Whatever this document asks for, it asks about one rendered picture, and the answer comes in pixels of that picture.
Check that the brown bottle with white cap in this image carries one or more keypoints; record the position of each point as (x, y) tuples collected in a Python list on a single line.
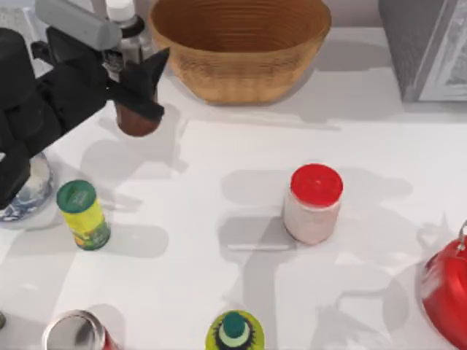
[(138, 125)]

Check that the pale grey rounded box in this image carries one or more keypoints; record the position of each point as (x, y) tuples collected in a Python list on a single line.
[(78, 20)]

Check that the woven brown basket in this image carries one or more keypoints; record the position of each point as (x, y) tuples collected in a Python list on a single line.
[(241, 54)]

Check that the blue and white bowl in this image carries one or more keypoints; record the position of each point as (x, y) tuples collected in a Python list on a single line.
[(34, 189)]

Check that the yellow can with green lid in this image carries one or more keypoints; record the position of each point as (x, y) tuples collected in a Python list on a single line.
[(85, 218)]

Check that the white jar with red lid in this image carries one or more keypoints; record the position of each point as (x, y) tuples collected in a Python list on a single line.
[(313, 204)]

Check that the red and silver can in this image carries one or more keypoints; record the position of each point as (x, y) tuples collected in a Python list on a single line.
[(74, 333)]

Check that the green bottle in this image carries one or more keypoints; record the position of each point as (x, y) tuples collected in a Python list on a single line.
[(235, 333)]

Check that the red kettle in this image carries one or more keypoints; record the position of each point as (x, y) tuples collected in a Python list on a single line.
[(448, 288)]

